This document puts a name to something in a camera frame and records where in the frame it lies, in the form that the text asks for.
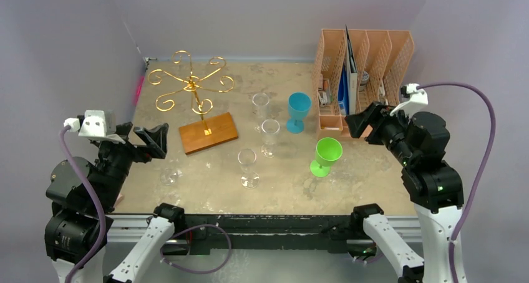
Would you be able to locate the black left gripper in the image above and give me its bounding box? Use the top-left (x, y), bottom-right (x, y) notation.
top-left (97, 120), bottom-right (167, 207)

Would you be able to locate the green plastic goblet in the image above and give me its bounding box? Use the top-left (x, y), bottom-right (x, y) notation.
top-left (309, 137), bottom-right (343, 178)

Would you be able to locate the clear flute wine glass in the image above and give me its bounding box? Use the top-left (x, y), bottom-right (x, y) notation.
top-left (238, 148), bottom-right (260, 189)

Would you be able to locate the clear glass near left arm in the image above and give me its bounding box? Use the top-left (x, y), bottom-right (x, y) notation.
top-left (160, 168), bottom-right (182, 186)

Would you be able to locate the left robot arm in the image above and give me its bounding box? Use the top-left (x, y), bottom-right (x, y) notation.
top-left (44, 122), bottom-right (186, 282)

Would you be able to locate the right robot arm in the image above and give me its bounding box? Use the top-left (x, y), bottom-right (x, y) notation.
top-left (345, 102), bottom-right (467, 282)

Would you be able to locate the gold wine glass rack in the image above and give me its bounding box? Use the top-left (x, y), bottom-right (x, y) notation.
top-left (146, 50), bottom-right (239, 155)

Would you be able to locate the blue folder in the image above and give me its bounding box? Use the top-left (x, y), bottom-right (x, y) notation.
top-left (337, 64), bottom-right (349, 116)

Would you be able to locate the grey white folder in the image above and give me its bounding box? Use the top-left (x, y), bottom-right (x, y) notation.
top-left (345, 27), bottom-right (357, 115)

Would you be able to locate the peach file organizer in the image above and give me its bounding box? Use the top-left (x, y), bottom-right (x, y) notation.
top-left (311, 29), bottom-right (414, 141)

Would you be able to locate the blue plastic goblet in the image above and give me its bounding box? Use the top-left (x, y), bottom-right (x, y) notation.
top-left (286, 92), bottom-right (312, 134)

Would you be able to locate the clear glass middle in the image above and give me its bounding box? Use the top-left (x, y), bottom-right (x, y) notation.
top-left (260, 119), bottom-right (280, 158)

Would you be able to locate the clear glass back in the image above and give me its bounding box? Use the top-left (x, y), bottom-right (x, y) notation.
top-left (252, 92), bottom-right (269, 132)

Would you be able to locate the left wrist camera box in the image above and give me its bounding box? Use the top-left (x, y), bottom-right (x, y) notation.
top-left (79, 110), bottom-right (116, 140)

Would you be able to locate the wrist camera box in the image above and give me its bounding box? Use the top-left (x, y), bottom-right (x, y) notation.
top-left (390, 83), bottom-right (429, 117)
top-left (79, 110), bottom-right (116, 140)

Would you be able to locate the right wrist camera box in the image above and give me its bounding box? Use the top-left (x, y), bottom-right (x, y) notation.
top-left (390, 83), bottom-right (429, 117)

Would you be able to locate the purple cable loop front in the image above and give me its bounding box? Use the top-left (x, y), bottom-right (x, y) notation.
top-left (160, 224), bottom-right (232, 276)

